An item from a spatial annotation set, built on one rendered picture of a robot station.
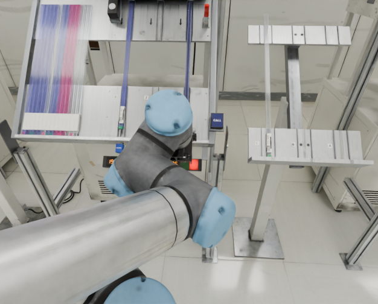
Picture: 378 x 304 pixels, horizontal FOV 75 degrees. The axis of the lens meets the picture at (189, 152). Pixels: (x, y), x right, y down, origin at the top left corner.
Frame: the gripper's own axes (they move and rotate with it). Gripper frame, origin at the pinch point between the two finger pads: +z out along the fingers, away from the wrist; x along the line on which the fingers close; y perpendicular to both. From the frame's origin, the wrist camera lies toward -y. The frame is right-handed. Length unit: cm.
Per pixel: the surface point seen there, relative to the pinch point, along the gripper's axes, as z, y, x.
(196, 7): 9, -54, 3
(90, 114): 10.0, -11.5, -33.2
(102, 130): 10.1, -5.8, -28.3
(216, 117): 5.1, -10.0, 10.6
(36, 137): 8, -2, -50
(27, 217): 74, 31, -93
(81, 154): 54, -4, -56
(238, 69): 171, -119, 45
